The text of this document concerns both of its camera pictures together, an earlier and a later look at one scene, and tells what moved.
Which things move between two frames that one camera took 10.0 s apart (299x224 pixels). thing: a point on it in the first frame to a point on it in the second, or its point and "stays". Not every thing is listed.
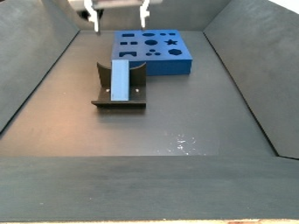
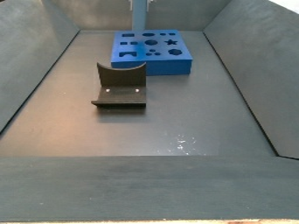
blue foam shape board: x=156 y=47 stays
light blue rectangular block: x=119 y=80 to x=139 y=15
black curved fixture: x=136 y=87 stays
